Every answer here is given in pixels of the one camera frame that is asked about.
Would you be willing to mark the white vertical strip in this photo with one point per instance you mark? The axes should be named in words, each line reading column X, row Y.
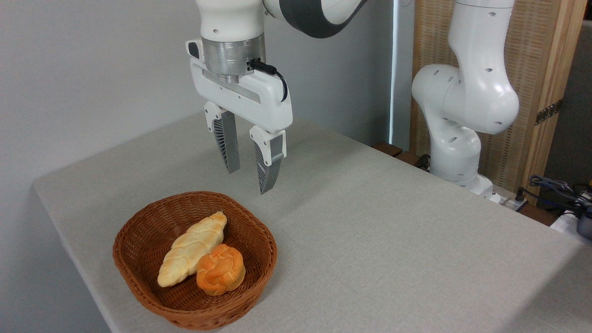
column 393, row 69

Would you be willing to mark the grey tablecloth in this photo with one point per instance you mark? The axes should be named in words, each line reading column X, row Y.
column 370, row 231

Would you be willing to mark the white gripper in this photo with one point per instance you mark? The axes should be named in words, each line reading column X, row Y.
column 259, row 104

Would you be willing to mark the dark metal hinge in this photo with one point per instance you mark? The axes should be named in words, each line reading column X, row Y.
column 548, row 112

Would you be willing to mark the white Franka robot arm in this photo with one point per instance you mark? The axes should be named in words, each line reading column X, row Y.
column 462, row 92

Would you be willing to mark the brown woven wicker basket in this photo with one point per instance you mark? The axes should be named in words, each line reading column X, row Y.
column 152, row 222

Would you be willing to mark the long pale braided bread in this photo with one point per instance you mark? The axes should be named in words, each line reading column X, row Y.
column 189, row 249

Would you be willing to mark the wooden woven screen panel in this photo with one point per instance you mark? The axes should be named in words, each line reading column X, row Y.
column 532, row 46

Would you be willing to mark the round orange knotted bread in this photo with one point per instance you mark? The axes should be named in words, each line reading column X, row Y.
column 219, row 273

